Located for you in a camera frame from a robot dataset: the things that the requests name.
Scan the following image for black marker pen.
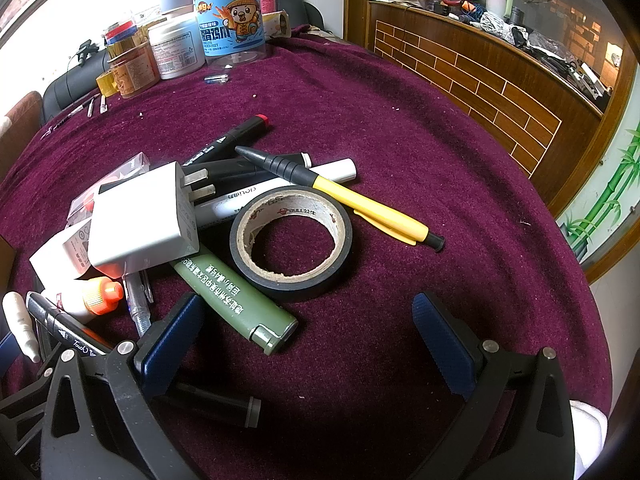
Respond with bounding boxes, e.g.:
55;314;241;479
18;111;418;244
26;292;113;358

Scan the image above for white bottle orange cap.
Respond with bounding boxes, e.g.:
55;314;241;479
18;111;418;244
42;276;125;323

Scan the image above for clear ballpoint pen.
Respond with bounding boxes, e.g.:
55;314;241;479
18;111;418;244
122;271;154;337

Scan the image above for white small tube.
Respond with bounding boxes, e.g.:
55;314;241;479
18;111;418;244
2;292;41;363

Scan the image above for small white box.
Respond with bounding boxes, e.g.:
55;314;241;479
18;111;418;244
28;216;124;282

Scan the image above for white power adapter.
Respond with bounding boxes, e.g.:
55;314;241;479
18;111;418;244
88;162;215;278

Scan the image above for white grey marker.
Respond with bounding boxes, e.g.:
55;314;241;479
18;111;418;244
192;157;358;229

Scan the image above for black electrical tape roll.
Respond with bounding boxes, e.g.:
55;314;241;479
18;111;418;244
230;186;354;295

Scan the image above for black marker red cap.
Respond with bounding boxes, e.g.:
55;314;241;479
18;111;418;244
182;114;269;168

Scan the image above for maroon velvet tablecloth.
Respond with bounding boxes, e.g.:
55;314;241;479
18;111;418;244
1;32;612;479

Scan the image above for brown armchair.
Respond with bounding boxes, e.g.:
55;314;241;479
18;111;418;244
0;91;42;180

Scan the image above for black leather sofa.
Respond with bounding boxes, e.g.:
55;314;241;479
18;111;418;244
40;50;108;126

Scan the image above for orange label jar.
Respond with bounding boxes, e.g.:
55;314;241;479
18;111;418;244
107;40;160;99

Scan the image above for wooden brick-pattern cabinet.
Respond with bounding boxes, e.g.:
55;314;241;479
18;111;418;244
344;0;637;216

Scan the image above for white plastic jar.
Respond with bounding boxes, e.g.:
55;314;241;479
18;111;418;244
149;12;205;80

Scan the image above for blue cartoon label jar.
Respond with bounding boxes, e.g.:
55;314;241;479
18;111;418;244
194;0;265;66

